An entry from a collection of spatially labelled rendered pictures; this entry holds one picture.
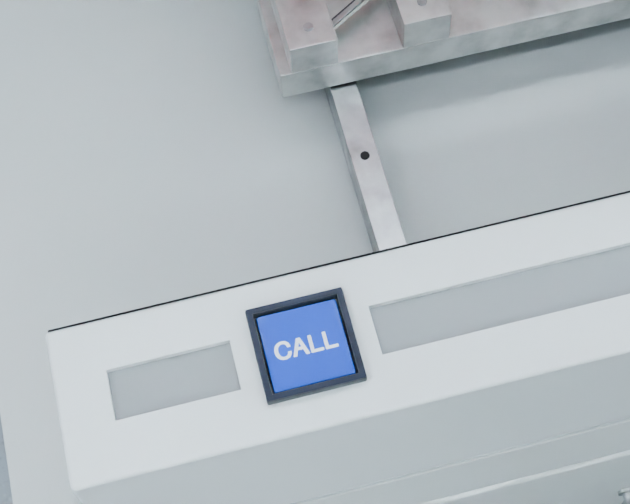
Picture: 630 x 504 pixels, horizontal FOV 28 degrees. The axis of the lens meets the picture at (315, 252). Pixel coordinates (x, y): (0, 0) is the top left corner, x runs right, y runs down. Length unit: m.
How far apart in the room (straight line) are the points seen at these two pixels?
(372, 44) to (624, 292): 0.27
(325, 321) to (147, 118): 0.30
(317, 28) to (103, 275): 0.23
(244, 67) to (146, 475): 0.38
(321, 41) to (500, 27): 0.13
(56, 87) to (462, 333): 0.40
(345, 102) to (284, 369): 0.27
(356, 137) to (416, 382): 0.25
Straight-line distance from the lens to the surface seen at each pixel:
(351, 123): 0.89
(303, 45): 0.86
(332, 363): 0.69
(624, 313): 0.72
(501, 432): 0.79
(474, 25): 0.90
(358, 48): 0.89
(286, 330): 0.70
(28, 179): 0.93
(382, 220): 0.85
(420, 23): 0.87
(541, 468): 0.91
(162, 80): 0.96
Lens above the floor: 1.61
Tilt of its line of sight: 64 degrees down
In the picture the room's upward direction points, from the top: 4 degrees counter-clockwise
